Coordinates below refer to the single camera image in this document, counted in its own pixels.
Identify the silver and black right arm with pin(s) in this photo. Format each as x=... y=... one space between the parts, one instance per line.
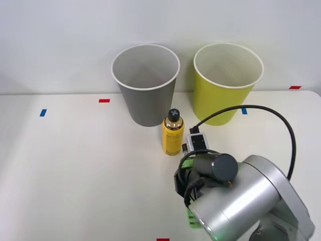
x=240 y=200

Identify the yellow bottle with black cap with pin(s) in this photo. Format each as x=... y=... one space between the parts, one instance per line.
x=171 y=140

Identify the grey plastic waste bin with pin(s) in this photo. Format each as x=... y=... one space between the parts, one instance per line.
x=148 y=105

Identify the yellow-green plastic waste bin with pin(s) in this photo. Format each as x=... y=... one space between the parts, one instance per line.
x=215 y=100

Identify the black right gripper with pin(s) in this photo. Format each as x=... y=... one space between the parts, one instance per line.
x=179 y=184

